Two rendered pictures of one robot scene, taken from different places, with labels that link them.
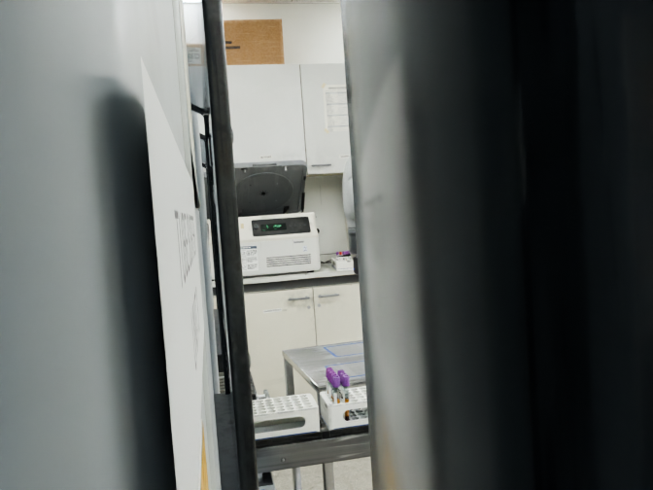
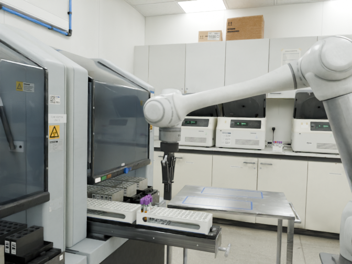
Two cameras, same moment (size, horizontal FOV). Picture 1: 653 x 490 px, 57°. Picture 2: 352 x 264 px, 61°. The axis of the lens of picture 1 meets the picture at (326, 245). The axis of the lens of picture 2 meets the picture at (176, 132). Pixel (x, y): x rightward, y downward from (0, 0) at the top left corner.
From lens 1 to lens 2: 0.73 m
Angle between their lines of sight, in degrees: 29
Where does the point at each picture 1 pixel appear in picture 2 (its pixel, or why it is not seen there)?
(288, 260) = (246, 142)
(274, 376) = not seen: hidden behind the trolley
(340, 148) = not seen: hidden behind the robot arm
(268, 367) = not seen: hidden behind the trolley
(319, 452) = (127, 232)
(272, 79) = (253, 46)
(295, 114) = (264, 65)
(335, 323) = (268, 179)
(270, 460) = (106, 230)
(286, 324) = (241, 174)
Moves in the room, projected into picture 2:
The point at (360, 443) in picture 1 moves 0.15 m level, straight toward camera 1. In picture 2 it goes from (146, 234) to (121, 248)
